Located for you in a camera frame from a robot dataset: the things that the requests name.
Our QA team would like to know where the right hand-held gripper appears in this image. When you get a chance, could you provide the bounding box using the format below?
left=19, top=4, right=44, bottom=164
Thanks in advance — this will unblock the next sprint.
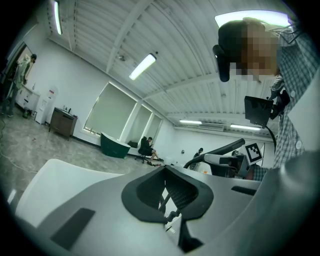
left=203, top=142, right=265, bottom=180

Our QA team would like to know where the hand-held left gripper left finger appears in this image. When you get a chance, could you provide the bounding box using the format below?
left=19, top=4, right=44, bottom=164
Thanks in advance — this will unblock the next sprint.
left=36, top=165, right=180, bottom=256

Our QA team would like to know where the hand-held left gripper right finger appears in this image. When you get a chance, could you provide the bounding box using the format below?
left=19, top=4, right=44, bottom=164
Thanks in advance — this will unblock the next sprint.
left=165, top=165, right=262, bottom=256

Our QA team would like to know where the person's right forearm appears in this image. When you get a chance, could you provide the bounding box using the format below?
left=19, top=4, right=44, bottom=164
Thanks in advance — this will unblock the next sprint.
left=246, top=164, right=270, bottom=181

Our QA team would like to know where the green bathtub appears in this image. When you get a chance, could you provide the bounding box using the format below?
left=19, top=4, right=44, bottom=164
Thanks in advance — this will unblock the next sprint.
left=100, top=131, right=132, bottom=159

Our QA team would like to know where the black chest-mounted box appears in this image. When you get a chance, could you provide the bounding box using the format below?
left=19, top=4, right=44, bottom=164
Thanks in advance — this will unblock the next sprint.
left=244, top=95, right=275, bottom=129

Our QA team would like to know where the black office chair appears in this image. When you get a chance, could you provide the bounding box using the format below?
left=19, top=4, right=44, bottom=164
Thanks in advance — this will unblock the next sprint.
left=134, top=137, right=153, bottom=165

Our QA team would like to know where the narrow window blind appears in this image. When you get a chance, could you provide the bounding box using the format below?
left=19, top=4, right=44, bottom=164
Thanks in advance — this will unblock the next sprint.
left=146, top=114, right=163, bottom=145

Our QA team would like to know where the medium window blind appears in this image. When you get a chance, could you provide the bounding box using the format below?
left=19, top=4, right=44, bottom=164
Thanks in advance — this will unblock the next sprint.
left=126, top=104, right=153, bottom=145

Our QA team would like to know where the brown wooden vanity cabinet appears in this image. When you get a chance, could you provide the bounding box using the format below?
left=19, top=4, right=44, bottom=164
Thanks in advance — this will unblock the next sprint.
left=48, top=106, right=78, bottom=142

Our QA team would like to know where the large window blind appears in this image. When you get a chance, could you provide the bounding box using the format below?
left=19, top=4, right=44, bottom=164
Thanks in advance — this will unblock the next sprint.
left=83, top=82, right=138, bottom=140

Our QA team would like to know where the white water dispenser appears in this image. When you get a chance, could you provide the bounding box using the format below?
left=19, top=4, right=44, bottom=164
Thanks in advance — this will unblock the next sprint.
left=34, top=84, right=60, bottom=125

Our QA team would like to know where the person's plaid shirt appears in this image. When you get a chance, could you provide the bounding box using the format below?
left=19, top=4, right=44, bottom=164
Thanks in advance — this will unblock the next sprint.
left=249, top=22, right=320, bottom=181

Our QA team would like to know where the white vanity cabinet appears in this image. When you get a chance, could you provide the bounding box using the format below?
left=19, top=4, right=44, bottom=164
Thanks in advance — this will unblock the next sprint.
left=15, top=83, right=41, bottom=113

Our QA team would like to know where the black cable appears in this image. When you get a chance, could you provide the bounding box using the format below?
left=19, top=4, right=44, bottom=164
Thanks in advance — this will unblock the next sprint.
left=264, top=125, right=277, bottom=154

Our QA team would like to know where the black head-worn camera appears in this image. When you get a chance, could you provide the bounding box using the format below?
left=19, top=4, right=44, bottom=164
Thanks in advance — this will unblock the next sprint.
left=212, top=44, right=231, bottom=83

